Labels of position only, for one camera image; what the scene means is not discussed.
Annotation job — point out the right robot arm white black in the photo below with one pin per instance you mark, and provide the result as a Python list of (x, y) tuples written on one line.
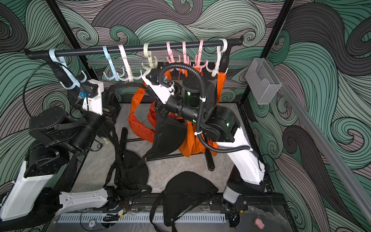
[(212, 127)]

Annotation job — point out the pink small object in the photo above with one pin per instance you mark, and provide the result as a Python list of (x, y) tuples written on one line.
[(258, 222)]

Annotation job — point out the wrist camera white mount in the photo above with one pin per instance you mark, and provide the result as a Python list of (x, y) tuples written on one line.
[(92, 95), (162, 92)]

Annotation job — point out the white slotted cable duct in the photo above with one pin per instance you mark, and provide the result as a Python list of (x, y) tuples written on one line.
[(141, 218)]

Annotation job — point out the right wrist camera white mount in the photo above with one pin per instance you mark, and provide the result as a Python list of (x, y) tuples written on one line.
[(162, 92)]

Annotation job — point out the black backpack on floor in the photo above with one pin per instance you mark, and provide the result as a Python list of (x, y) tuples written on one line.
[(128, 175)]

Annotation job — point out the white hook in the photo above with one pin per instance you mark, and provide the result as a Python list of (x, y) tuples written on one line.
[(219, 51), (130, 77)]

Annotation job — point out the clear mesh wall bin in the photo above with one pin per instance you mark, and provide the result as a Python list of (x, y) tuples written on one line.
[(263, 80)]

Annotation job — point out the pale green hook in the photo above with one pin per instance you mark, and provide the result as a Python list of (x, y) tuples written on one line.
[(151, 64)]

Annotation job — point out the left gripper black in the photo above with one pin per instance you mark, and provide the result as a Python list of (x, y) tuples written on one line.
[(107, 109)]

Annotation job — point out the light blue hook outer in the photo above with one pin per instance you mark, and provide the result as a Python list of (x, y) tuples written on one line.
[(61, 63)]

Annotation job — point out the black clothes rack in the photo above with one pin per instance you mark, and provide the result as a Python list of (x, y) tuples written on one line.
[(43, 55)]

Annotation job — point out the light blue hook inner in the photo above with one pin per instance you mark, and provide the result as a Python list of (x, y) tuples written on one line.
[(116, 76)]

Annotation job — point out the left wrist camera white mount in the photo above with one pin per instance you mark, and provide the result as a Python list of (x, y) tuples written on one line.
[(92, 95)]

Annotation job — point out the white hook right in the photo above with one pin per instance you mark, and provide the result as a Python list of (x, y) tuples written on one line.
[(219, 51)]

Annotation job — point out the pink hook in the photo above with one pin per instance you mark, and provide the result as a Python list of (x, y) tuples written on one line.
[(197, 64), (170, 57), (185, 57)]

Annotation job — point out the light blue hook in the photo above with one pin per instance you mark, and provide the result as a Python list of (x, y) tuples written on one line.
[(116, 76), (61, 63)]

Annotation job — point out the orange tote bag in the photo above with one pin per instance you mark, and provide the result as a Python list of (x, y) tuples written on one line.
[(191, 144)]

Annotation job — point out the white hook left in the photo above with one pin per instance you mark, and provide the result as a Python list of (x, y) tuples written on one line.
[(130, 77)]

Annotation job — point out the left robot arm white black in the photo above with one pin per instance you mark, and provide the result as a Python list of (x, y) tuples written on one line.
[(30, 202)]

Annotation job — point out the black sling bag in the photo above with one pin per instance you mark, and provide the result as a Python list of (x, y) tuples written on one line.
[(170, 132)]

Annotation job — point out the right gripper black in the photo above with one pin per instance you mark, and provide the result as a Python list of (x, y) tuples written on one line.
[(165, 108)]

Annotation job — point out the orange fanny pack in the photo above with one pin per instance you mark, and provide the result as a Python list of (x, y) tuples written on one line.
[(220, 87)]

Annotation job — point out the red orange black backpack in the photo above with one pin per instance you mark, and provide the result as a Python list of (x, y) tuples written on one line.
[(142, 118)]

